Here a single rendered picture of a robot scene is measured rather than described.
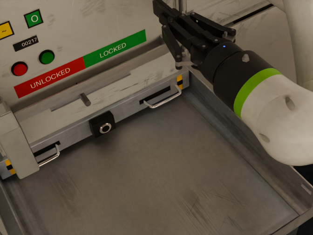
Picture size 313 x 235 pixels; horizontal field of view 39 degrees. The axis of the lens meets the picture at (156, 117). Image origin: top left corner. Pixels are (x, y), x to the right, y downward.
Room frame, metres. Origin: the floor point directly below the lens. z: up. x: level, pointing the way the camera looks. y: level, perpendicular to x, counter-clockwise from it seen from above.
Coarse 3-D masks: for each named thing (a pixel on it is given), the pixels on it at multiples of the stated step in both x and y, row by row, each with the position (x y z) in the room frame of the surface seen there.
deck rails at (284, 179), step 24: (192, 72) 0.88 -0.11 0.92; (192, 96) 0.85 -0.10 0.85; (216, 96) 0.78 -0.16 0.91; (216, 120) 0.76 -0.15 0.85; (240, 120) 0.70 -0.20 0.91; (240, 144) 0.67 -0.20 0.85; (264, 168) 0.59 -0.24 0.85; (288, 168) 0.55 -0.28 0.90; (288, 192) 0.52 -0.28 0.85; (312, 192) 0.49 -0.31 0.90; (24, 216) 0.54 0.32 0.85
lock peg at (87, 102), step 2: (80, 94) 0.73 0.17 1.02; (82, 94) 0.73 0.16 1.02; (84, 94) 0.73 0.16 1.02; (80, 96) 0.73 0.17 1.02; (82, 96) 0.73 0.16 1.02; (84, 96) 0.72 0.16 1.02; (86, 96) 0.73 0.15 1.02; (82, 98) 0.72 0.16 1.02; (84, 98) 0.72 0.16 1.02; (86, 98) 0.72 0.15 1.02; (82, 100) 0.72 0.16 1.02; (84, 100) 0.71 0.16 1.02; (86, 100) 0.71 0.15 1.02; (88, 100) 0.71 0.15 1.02; (84, 102) 0.71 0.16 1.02; (86, 102) 0.71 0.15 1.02; (88, 102) 0.71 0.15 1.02; (90, 102) 0.71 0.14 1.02; (86, 104) 0.70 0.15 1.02; (88, 104) 0.70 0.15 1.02
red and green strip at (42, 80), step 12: (132, 36) 0.82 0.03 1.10; (144, 36) 0.84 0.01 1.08; (108, 48) 0.79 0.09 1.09; (120, 48) 0.81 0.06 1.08; (84, 60) 0.77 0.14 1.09; (96, 60) 0.78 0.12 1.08; (48, 72) 0.73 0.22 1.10; (60, 72) 0.74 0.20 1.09; (72, 72) 0.75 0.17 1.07; (24, 84) 0.70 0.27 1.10; (36, 84) 0.71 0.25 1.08; (48, 84) 0.73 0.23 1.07
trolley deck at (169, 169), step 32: (128, 128) 0.77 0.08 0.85; (160, 128) 0.75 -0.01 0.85; (192, 128) 0.74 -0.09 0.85; (64, 160) 0.69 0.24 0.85; (96, 160) 0.67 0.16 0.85; (128, 160) 0.66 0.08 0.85; (160, 160) 0.65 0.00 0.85; (192, 160) 0.64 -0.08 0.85; (224, 160) 0.63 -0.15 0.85; (0, 192) 0.61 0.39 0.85; (32, 192) 0.60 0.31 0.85; (64, 192) 0.59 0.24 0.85; (96, 192) 0.58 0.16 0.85; (128, 192) 0.57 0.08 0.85; (160, 192) 0.56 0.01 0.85; (192, 192) 0.55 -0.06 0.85; (224, 192) 0.54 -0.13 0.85; (256, 192) 0.53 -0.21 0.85; (64, 224) 0.51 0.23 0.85; (96, 224) 0.50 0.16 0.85; (128, 224) 0.49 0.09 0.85; (160, 224) 0.48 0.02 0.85; (192, 224) 0.47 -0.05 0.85; (224, 224) 0.46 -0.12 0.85; (256, 224) 0.45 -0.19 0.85; (288, 224) 0.45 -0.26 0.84
